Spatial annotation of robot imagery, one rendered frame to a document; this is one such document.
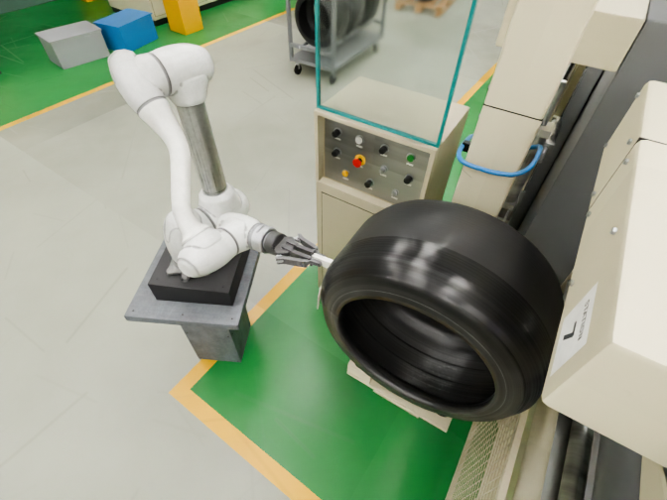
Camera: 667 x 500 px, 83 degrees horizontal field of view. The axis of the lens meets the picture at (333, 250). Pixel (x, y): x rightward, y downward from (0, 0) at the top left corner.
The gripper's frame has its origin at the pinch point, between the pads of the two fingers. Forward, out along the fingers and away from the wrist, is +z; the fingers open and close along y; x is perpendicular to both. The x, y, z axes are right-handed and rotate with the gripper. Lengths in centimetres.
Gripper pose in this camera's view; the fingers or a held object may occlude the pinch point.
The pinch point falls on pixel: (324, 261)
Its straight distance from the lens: 111.0
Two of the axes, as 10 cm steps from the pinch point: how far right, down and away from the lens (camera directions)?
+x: 1.1, 7.1, 6.9
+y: 5.3, -6.3, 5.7
